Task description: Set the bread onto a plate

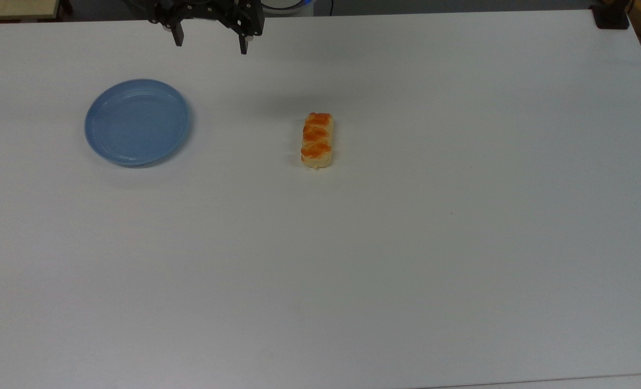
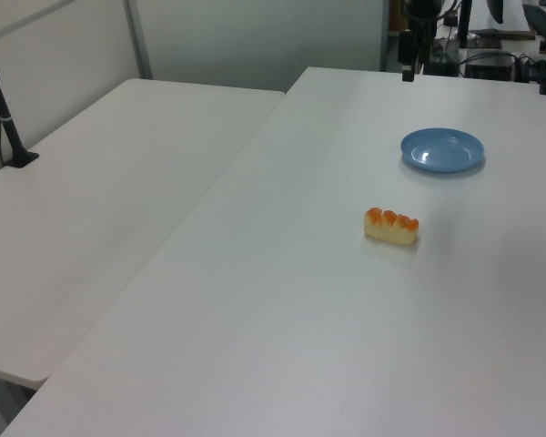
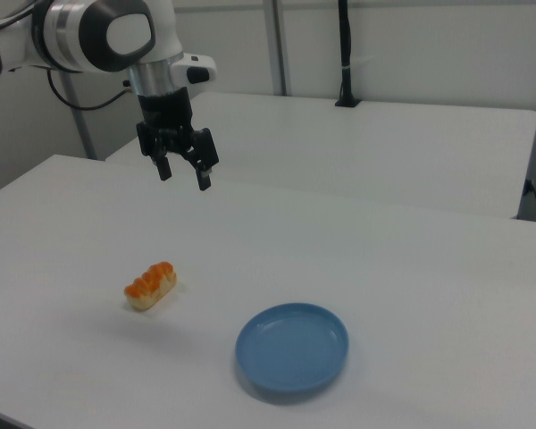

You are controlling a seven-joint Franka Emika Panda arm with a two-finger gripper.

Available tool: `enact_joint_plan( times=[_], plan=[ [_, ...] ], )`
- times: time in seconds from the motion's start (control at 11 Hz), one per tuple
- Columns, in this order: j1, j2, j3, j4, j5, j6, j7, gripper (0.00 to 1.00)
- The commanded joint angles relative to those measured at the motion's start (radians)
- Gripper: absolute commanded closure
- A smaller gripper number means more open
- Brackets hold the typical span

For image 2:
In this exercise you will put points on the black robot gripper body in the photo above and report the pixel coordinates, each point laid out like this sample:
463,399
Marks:
421,9

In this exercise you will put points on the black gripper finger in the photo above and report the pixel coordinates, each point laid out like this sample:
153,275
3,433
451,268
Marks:
406,45
420,45

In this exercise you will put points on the orange topped toy bread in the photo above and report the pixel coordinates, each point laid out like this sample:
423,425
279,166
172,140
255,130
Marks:
390,226

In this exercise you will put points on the blue round plate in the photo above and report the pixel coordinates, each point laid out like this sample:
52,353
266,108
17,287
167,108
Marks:
442,150

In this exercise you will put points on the black upright pole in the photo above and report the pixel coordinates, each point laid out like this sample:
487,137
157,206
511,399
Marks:
464,23

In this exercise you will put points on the black electronics box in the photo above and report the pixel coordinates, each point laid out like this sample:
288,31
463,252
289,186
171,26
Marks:
489,67

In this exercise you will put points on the white side table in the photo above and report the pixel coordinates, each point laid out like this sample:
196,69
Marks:
95,218

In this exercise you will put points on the grey metal partition post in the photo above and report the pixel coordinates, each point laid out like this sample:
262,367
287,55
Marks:
138,41

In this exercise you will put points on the black camera pole with base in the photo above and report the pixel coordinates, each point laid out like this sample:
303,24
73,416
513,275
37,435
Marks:
3,118

